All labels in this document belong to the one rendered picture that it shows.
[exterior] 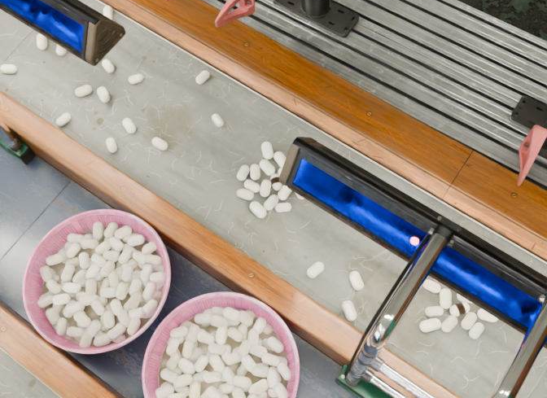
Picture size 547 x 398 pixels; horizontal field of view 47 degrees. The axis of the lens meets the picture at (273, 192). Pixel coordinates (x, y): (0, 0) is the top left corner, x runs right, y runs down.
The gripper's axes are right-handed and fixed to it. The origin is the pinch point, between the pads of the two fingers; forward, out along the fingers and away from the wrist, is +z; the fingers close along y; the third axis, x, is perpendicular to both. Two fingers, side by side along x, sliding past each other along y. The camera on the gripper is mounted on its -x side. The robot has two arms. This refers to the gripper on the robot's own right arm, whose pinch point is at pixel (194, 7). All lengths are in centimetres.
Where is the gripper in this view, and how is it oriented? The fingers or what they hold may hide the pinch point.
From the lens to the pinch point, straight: 104.3
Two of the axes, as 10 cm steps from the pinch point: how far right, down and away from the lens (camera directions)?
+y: 8.4, 4.9, -2.5
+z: -5.5, 7.8, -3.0
